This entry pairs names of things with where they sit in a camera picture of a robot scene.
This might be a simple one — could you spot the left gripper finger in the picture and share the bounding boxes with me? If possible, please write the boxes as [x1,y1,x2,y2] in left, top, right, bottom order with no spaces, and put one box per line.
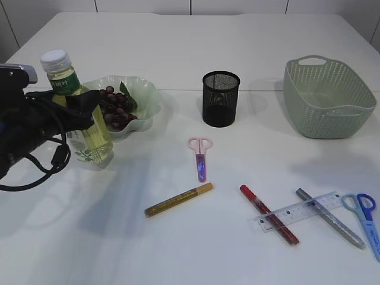
[32,100,94,134]
[26,90,100,115]

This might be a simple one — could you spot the clear plastic ruler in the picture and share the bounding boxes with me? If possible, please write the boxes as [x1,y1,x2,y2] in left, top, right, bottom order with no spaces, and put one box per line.
[248,191,342,233]

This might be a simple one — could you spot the light green wavy plate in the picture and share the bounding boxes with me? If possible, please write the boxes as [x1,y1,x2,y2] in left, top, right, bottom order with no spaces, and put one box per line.
[83,75,161,141]

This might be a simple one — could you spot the dark red grape bunch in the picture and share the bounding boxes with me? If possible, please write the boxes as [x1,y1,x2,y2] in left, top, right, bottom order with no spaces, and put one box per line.
[99,82,138,131]

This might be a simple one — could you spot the silver glitter marker pen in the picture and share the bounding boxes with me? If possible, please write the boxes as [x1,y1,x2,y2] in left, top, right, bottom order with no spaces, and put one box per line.
[296,188,366,250]

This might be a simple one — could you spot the black mesh pen holder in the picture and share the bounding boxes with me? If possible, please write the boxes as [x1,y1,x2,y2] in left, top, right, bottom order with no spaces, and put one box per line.
[202,71,240,128]

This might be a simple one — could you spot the gold glitter marker pen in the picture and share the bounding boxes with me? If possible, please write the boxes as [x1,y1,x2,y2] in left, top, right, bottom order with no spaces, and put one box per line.
[144,183,214,218]

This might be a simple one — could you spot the green woven plastic basket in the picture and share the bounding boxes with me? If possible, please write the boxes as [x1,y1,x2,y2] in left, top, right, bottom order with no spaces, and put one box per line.
[283,55,377,140]

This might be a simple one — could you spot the blue scissors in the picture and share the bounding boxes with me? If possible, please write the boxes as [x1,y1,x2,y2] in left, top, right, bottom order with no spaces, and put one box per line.
[341,193,379,261]

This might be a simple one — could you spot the red marker pen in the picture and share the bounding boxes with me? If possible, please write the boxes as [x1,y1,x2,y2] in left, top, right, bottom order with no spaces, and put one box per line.
[240,185,300,245]

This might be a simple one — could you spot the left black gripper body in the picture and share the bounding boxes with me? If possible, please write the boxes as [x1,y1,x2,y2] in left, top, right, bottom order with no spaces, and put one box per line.
[1,64,62,178]

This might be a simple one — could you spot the small pink scissors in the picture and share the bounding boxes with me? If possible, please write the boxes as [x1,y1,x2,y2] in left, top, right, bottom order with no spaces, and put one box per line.
[187,137,213,182]

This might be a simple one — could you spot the jasmine tea bottle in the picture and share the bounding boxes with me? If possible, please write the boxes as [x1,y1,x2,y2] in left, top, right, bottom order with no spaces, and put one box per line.
[40,49,113,164]

